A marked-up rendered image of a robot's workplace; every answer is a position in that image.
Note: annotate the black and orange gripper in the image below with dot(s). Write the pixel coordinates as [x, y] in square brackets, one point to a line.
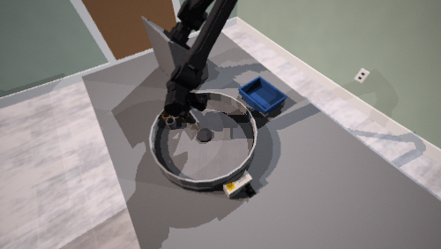
[184, 114]

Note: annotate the bronze bushing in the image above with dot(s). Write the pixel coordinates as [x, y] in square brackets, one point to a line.
[165, 116]

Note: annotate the grey metal ring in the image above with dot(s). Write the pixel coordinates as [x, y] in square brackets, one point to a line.
[178, 119]
[170, 120]
[188, 119]

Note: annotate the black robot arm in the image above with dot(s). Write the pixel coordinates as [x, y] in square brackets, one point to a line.
[179, 97]

